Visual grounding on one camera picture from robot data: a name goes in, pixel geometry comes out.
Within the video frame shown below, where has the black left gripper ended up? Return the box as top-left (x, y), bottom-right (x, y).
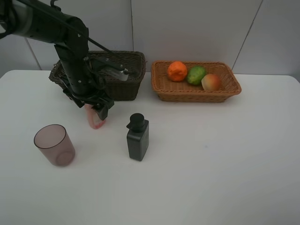
top-left (61, 60), bottom-right (114, 120)

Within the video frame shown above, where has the pink bottle white cap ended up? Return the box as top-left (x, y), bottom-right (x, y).
top-left (84, 104), bottom-right (105, 129)

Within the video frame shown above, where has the dark green pump bottle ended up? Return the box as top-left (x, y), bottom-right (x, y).
top-left (127, 113), bottom-right (149, 161)

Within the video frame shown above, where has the translucent mauve plastic cup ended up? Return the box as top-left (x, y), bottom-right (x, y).
top-left (34, 124), bottom-right (75, 167)

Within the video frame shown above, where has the orange mandarin fruit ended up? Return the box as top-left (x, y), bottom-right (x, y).
top-left (167, 61), bottom-right (188, 82)

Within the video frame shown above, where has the green lime fruit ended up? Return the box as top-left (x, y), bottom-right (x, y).
top-left (187, 66), bottom-right (206, 85)

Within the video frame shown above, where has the red yellow peach fruit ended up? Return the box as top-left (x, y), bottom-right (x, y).
top-left (201, 74), bottom-right (221, 91)

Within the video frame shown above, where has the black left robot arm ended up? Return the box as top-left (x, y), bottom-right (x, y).
top-left (0, 0), bottom-right (114, 120)

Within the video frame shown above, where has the dark brown wicker basket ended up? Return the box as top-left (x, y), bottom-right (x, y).
top-left (48, 50), bottom-right (147, 102)

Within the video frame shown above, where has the light orange wicker basket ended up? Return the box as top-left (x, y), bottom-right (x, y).
top-left (151, 60), bottom-right (242, 103)

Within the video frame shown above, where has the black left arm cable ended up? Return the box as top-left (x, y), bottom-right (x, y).
top-left (18, 0), bottom-right (143, 77)

